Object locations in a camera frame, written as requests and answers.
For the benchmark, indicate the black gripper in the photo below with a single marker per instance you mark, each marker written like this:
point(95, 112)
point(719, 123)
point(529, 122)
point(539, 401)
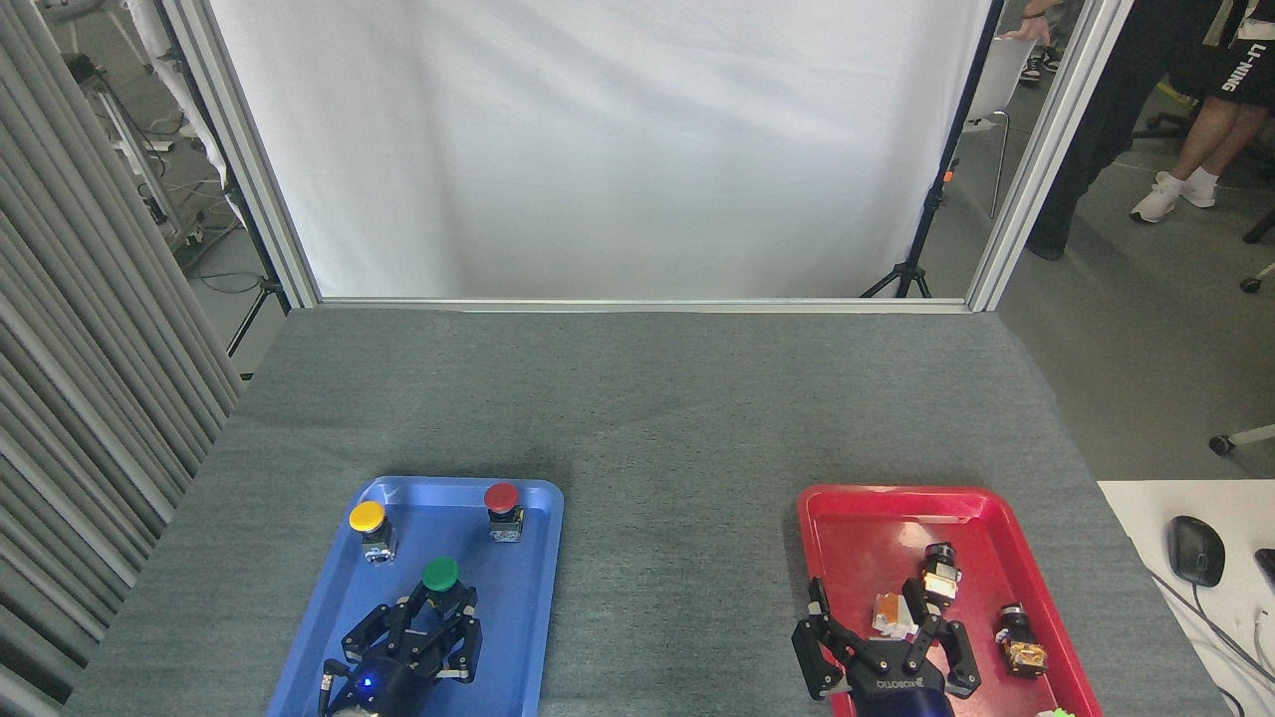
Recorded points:
point(901, 692)
point(388, 687)

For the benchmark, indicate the green push button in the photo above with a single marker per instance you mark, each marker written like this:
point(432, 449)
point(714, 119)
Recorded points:
point(440, 574)

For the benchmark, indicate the yellow push button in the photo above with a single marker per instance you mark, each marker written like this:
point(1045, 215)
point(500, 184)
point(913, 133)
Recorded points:
point(368, 517)

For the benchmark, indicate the red push button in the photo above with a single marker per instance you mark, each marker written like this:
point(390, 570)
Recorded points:
point(501, 497)

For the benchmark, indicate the person's hand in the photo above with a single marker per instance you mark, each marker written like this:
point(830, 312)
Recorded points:
point(1028, 27)

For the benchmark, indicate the blue plastic tray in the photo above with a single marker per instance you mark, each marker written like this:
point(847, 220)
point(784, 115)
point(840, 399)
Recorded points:
point(508, 637)

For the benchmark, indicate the red plastic tray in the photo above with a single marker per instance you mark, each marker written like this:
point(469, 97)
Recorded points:
point(867, 538)

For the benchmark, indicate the small green item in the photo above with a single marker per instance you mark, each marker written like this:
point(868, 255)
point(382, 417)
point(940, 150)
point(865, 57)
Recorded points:
point(1058, 713)

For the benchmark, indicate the white desk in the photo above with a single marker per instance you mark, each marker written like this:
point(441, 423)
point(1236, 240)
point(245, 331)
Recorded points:
point(1175, 637)

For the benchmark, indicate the black computer mouse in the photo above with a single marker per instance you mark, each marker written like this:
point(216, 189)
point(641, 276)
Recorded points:
point(1195, 550)

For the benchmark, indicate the black light stand leg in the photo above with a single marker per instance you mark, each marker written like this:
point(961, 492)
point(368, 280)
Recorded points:
point(254, 314)

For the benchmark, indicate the white chair leg with caster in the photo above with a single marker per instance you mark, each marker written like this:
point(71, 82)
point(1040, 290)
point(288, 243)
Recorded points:
point(1240, 439)

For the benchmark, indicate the grey ribbed curtain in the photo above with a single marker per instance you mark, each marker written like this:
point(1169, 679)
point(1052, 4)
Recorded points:
point(80, 378)

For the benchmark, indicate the black tripod stand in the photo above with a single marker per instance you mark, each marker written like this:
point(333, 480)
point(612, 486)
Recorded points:
point(931, 209)

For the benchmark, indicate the black chair leg with caster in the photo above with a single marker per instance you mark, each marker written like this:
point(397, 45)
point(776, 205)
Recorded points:
point(1257, 277)

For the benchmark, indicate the white backdrop cloth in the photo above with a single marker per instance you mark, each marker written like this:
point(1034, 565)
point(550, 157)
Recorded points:
point(598, 139)

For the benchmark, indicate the person in black trousers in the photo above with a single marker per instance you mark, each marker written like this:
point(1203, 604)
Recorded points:
point(1106, 119)

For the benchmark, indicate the metal equipment rack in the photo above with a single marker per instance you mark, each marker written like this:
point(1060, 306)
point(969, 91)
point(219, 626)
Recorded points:
point(125, 139)

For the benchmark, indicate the white chair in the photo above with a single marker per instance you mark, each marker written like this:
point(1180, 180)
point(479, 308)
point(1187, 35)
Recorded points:
point(996, 80)

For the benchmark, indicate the person's black shoe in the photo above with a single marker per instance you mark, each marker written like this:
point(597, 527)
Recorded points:
point(1038, 66)

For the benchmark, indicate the person in black shorts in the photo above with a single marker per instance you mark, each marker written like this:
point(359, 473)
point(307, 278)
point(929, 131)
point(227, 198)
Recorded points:
point(1230, 90)

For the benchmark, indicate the orange and white switch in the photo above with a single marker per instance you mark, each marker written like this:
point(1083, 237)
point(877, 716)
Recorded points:
point(892, 615)

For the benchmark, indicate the black switch with amber base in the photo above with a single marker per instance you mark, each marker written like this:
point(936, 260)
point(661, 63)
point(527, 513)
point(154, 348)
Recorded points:
point(1024, 647)

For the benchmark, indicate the silver frame crossbar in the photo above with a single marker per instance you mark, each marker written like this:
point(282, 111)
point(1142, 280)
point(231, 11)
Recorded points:
point(637, 305)

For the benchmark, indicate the silver frame post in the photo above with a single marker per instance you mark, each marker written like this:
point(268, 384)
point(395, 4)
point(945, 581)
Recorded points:
point(1046, 149)
point(249, 159)

